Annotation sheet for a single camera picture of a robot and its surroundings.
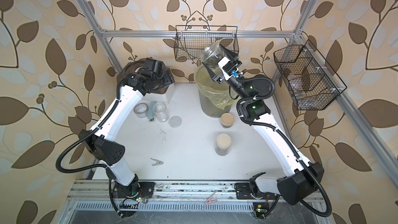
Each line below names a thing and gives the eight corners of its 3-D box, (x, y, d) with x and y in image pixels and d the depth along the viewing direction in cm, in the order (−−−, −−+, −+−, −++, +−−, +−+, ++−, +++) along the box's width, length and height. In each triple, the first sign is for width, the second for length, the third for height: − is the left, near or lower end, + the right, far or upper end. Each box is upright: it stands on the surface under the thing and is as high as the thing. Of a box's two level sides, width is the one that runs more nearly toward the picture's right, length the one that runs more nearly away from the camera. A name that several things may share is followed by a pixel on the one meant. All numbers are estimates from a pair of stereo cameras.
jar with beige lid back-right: (221, 128, 96) (221, 123, 92) (220, 117, 101) (221, 112, 97) (233, 128, 96) (234, 123, 92) (231, 117, 101) (233, 112, 97)
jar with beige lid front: (216, 155, 86) (217, 147, 77) (215, 142, 91) (216, 133, 82) (229, 155, 86) (232, 147, 77) (228, 142, 91) (230, 133, 82)
